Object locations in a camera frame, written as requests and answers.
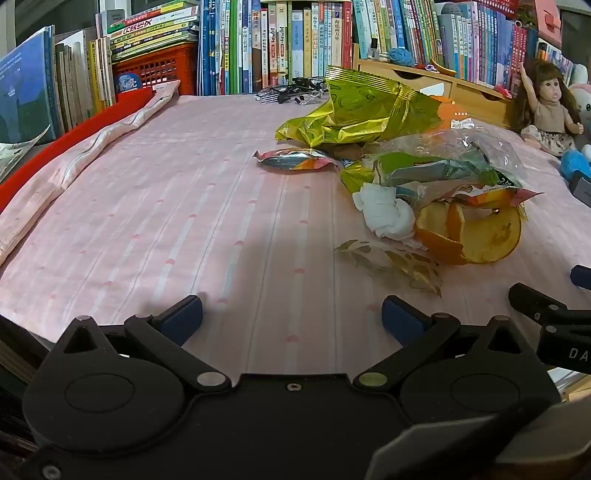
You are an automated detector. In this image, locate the grey box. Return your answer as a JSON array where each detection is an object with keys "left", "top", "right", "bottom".
[{"left": 568, "top": 171, "right": 591, "bottom": 206}]

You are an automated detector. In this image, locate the stack of flat picture books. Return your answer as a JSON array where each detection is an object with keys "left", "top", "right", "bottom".
[{"left": 95, "top": 0, "right": 201, "bottom": 63}]

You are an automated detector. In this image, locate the row of thin colourful books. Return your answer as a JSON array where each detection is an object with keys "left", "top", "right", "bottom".
[{"left": 536, "top": 39, "right": 578, "bottom": 77}]

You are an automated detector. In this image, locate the long-haired doll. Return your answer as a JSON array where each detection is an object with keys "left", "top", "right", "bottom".
[{"left": 508, "top": 59, "right": 585, "bottom": 155}]

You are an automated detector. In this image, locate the printed paper sheet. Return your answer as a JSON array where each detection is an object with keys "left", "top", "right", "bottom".
[{"left": 0, "top": 124, "right": 49, "bottom": 183}]

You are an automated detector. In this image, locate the blue yarn ball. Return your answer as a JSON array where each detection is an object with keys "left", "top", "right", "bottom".
[{"left": 387, "top": 46, "right": 416, "bottom": 68}]

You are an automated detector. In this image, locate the red plastic crate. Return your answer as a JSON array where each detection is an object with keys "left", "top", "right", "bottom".
[{"left": 112, "top": 42, "right": 198, "bottom": 95}]

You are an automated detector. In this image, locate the red board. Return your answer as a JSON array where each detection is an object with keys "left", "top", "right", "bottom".
[{"left": 0, "top": 88, "right": 154, "bottom": 213}]

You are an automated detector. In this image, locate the white pink plush toy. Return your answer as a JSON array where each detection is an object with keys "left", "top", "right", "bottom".
[{"left": 567, "top": 65, "right": 591, "bottom": 139}]

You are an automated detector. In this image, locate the orange snack packet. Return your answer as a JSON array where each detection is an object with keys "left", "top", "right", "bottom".
[{"left": 416, "top": 185, "right": 543, "bottom": 208}]

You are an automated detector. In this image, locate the folded pink cloth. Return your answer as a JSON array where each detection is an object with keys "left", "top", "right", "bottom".
[{"left": 0, "top": 79, "right": 181, "bottom": 266}]

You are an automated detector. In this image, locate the clear plastic bag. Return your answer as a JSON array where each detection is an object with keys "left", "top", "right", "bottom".
[{"left": 360, "top": 127, "right": 532, "bottom": 195}]

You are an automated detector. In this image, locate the orange peel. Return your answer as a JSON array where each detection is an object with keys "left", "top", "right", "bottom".
[
  {"left": 450, "top": 203, "right": 522, "bottom": 265},
  {"left": 414, "top": 200, "right": 469, "bottom": 266}
]

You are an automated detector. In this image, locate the gold leaf-print wrapper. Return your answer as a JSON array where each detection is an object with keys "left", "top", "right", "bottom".
[{"left": 333, "top": 239, "right": 443, "bottom": 298}]

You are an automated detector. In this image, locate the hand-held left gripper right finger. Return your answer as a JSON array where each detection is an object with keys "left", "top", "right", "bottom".
[{"left": 353, "top": 296, "right": 532, "bottom": 393}]

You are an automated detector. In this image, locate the black wire glasses bundle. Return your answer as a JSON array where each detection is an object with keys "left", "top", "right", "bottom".
[{"left": 256, "top": 76, "right": 331, "bottom": 106}]

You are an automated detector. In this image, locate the row of tall upright books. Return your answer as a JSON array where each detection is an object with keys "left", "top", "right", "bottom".
[{"left": 198, "top": 0, "right": 354, "bottom": 96}]

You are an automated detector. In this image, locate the green foil snack packet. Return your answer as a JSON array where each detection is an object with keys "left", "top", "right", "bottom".
[{"left": 340, "top": 154, "right": 522, "bottom": 195}]

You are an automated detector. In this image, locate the wooden drawer organizer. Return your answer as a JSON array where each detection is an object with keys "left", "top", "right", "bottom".
[{"left": 353, "top": 44, "right": 513, "bottom": 125}]

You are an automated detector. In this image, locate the orange truck-shaped paper box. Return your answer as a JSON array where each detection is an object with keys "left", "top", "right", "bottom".
[{"left": 434, "top": 95, "right": 476, "bottom": 130}]

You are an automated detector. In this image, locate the crumpled white tissue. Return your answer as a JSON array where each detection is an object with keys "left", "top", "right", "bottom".
[{"left": 352, "top": 182, "right": 416, "bottom": 241}]

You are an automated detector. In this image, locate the white framed window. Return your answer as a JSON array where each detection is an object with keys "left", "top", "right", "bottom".
[{"left": 0, "top": 0, "right": 100, "bottom": 47}]

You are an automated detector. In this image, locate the red plastic basket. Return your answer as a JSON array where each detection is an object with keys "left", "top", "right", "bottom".
[{"left": 475, "top": 0, "right": 520, "bottom": 14}]

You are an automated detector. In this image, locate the blue plush toy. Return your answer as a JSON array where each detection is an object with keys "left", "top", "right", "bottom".
[{"left": 561, "top": 145, "right": 591, "bottom": 178}]

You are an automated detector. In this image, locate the row of small upright books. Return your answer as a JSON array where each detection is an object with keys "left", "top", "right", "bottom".
[{"left": 353, "top": 0, "right": 541, "bottom": 88}]

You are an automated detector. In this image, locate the green gold snack bag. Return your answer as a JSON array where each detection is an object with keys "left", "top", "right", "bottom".
[{"left": 276, "top": 65, "right": 444, "bottom": 148}]

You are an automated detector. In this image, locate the colourful foil snack wrapper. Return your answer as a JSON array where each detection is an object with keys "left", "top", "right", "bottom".
[{"left": 253, "top": 148, "right": 340, "bottom": 174}]

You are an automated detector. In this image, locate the row of pale-spined books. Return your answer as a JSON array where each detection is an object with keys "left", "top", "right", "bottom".
[{"left": 52, "top": 28, "right": 116, "bottom": 134}]

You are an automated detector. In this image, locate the pink cardboard box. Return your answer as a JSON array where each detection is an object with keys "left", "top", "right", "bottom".
[{"left": 533, "top": 0, "right": 563, "bottom": 37}]

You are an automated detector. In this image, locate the large blue book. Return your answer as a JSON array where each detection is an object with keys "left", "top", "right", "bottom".
[{"left": 0, "top": 25, "right": 61, "bottom": 144}]

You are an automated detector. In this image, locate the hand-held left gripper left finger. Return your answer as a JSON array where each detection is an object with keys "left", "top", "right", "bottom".
[{"left": 55, "top": 295, "right": 232, "bottom": 393}]

